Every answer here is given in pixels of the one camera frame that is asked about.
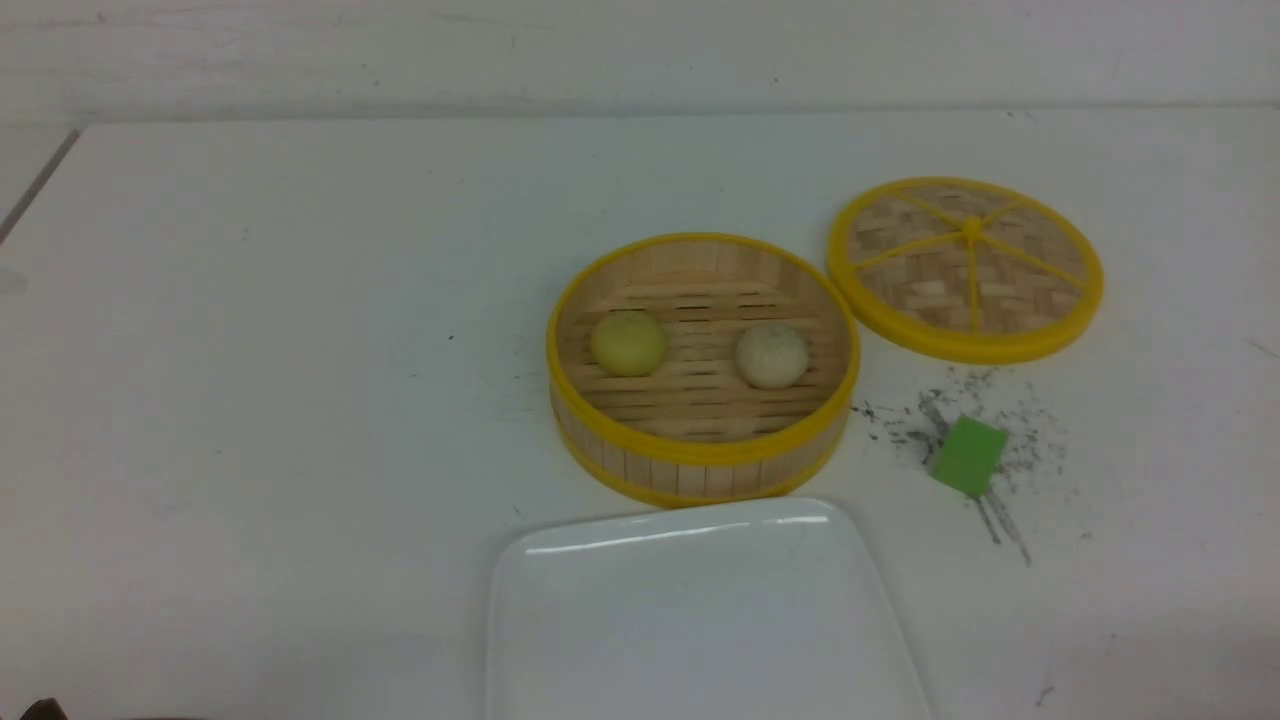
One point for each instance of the yellow bamboo steamer lid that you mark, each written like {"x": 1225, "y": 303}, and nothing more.
{"x": 964, "y": 271}

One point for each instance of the white rectangular plate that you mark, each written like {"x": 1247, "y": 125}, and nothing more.
{"x": 765, "y": 609}

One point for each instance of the yellow steamed bun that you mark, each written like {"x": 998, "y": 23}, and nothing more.
{"x": 629, "y": 343}

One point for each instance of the green block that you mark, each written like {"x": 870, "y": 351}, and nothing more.
{"x": 969, "y": 456}

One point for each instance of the yellow bamboo steamer basket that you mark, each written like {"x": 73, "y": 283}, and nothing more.
{"x": 694, "y": 431}

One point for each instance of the white steamed bun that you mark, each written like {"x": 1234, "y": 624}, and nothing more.
{"x": 772, "y": 355}

